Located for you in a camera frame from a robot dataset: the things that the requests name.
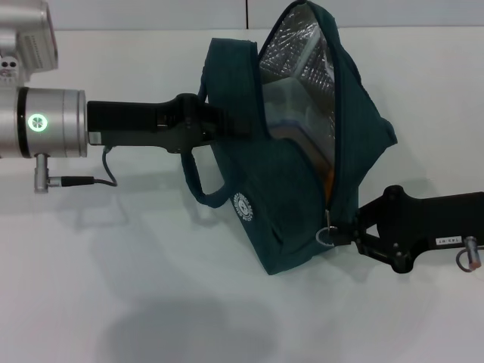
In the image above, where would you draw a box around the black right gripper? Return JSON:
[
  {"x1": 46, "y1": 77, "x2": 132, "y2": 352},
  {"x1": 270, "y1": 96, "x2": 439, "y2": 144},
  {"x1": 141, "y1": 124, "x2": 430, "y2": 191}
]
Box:
[{"x1": 327, "y1": 185, "x2": 484, "y2": 274}]

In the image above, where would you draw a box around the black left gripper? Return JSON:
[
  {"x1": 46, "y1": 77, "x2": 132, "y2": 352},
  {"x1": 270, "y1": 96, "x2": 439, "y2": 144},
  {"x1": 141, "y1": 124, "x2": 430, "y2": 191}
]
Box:
[{"x1": 86, "y1": 93, "x2": 265, "y2": 154}]

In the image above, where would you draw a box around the clear blue-rimmed food container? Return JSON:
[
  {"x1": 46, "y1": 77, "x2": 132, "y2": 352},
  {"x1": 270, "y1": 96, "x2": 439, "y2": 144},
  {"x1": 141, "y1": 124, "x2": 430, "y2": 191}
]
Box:
[{"x1": 262, "y1": 77, "x2": 336, "y2": 141}]

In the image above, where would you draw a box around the yellow banana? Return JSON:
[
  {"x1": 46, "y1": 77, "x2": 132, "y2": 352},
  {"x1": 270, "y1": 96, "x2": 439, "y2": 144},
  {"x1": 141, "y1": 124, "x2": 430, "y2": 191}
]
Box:
[{"x1": 321, "y1": 160, "x2": 336, "y2": 197}]

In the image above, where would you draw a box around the dark teal insulated lunch bag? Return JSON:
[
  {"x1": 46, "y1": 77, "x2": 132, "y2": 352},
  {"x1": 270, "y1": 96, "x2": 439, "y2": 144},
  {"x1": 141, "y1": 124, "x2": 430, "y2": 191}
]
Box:
[{"x1": 181, "y1": 0, "x2": 399, "y2": 277}]

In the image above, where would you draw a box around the right gripper cable with plug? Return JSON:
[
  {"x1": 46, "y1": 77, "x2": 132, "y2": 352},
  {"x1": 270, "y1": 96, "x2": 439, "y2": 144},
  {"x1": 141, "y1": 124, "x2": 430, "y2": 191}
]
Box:
[{"x1": 456, "y1": 236, "x2": 484, "y2": 272}]

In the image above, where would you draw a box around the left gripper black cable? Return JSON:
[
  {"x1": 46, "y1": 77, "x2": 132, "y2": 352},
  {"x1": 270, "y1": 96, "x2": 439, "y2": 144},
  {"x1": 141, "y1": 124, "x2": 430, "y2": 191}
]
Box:
[{"x1": 33, "y1": 145, "x2": 119, "y2": 194}]

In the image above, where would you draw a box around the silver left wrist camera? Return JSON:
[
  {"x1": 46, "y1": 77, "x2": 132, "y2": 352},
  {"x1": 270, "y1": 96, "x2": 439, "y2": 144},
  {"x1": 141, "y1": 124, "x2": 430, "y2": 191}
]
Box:
[{"x1": 0, "y1": 0, "x2": 60, "y2": 88}]

